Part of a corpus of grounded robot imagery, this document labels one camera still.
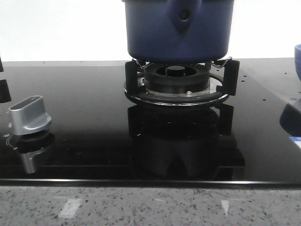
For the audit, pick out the blue bowl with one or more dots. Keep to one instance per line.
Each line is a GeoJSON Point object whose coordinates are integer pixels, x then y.
{"type": "Point", "coordinates": [297, 60]}

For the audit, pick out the blue pot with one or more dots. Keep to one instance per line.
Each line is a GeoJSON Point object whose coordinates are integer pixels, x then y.
{"type": "Point", "coordinates": [178, 31]}

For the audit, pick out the right gas burner head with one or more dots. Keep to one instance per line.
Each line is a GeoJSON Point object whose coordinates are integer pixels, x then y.
{"type": "Point", "coordinates": [165, 80]}

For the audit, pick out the black glass gas cooktop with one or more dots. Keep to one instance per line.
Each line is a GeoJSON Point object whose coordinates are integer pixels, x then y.
{"type": "Point", "coordinates": [97, 137]}

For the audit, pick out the right black pan support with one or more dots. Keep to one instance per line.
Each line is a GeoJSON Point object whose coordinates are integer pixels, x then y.
{"type": "Point", "coordinates": [223, 83]}

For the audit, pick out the black pan support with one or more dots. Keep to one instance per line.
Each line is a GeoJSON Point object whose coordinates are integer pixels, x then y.
{"type": "Point", "coordinates": [223, 83]}
{"type": "Point", "coordinates": [4, 91]}

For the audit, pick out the silver stove control knob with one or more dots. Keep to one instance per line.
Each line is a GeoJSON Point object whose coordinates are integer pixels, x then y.
{"type": "Point", "coordinates": [29, 116]}

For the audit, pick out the left black pan support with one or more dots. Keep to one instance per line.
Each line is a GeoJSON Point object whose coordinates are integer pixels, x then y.
{"type": "Point", "coordinates": [4, 91]}

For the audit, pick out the wire pot stand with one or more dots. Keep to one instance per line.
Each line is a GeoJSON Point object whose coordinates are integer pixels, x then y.
{"type": "Point", "coordinates": [217, 64]}

